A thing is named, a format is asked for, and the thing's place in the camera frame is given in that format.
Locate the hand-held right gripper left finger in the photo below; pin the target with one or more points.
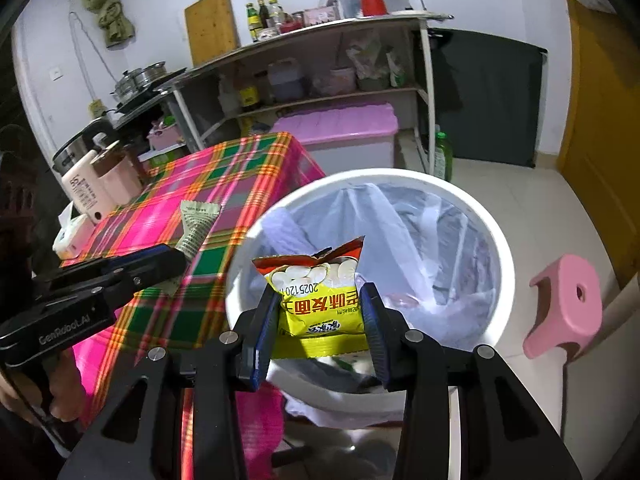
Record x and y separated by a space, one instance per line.
262 340

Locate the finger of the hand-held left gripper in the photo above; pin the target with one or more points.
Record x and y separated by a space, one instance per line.
150 272
140 254

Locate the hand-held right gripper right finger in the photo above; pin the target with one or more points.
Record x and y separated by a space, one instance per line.
372 340

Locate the white round trash bin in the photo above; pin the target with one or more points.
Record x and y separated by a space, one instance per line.
235 305

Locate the white green-print paper wrapper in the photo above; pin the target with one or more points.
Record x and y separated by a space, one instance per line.
197 225

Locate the yellow red snack packet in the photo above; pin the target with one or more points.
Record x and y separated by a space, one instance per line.
320 300

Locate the clear plastic bin liner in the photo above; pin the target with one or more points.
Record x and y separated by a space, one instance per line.
425 240

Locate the person's left hand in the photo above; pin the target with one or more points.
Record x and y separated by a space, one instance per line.
67 380

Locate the soft tissue pack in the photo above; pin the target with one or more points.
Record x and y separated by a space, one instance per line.
72 240

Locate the pink jug with brown band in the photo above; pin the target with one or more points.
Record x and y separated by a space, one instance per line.
120 180

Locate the white 55 degree box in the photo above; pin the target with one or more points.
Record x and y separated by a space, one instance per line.
87 190

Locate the pink green plaid tablecloth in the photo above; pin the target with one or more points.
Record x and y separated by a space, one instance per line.
225 175

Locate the steel electric cooker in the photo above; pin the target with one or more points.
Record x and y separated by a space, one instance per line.
80 147

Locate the yellowish power strip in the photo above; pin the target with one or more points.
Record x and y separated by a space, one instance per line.
96 108

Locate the steel pot with lid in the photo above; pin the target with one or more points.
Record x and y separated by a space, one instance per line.
150 74
127 85

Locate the dark bottle yellow label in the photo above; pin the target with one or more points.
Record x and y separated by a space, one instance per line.
248 97

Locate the pink plastic stool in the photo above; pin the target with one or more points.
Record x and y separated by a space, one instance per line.
565 310

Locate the green bottle on floor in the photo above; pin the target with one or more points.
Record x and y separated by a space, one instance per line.
441 157

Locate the pink lidded storage box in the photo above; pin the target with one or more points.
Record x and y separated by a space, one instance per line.
335 122

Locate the translucent plastic jug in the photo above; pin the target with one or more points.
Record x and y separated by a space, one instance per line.
287 82

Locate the wooden cutting board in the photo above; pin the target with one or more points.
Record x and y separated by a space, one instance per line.
212 30

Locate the green hanging cloth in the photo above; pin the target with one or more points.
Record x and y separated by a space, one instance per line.
112 15

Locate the small patterned bowl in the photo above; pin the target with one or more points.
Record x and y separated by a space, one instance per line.
268 33

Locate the green bottle yellow label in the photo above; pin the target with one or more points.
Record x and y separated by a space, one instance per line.
253 25

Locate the dark sauce bottle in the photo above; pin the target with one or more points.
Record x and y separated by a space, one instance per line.
263 15

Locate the red lidded jar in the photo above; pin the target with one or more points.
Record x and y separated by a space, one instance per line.
292 22

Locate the clear oil bottle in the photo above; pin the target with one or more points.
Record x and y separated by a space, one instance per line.
276 12

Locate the crumpled plastic bags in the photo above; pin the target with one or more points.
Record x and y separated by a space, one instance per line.
370 55

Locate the steel shelf unit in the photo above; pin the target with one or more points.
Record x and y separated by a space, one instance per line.
325 25

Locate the wooden door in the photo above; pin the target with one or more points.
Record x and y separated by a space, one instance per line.
600 135

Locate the white plate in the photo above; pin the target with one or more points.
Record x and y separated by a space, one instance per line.
410 12

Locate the white wall outlet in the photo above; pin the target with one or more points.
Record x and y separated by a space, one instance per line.
56 74

